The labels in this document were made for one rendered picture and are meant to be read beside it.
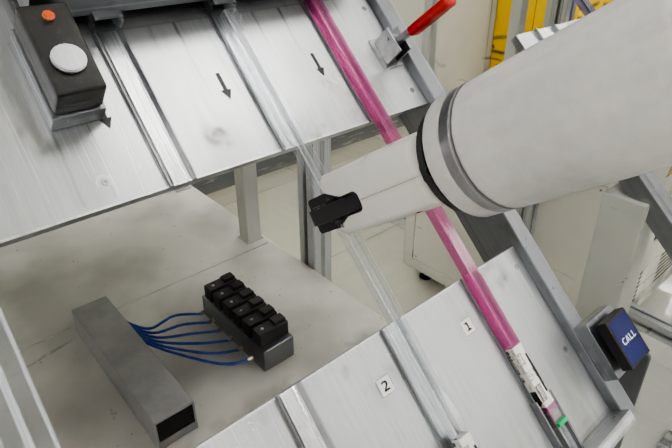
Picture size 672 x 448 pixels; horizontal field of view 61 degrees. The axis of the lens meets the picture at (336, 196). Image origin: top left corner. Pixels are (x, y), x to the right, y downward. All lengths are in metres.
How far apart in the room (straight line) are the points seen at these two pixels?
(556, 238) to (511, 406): 1.04
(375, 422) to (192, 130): 0.28
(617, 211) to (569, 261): 0.72
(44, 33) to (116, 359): 0.45
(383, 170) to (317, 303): 0.55
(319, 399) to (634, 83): 0.32
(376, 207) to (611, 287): 0.60
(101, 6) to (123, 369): 0.44
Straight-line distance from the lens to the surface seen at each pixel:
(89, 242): 1.14
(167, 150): 0.48
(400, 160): 0.36
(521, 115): 0.30
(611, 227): 0.89
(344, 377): 0.48
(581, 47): 0.29
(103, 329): 0.85
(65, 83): 0.44
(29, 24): 0.47
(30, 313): 1.00
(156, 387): 0.74
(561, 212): 1.54
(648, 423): 1.74
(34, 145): 0.47
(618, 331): 0.64
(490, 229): 0.64
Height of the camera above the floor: 1.18
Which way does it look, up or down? 28 degrees down
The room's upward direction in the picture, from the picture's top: straight up
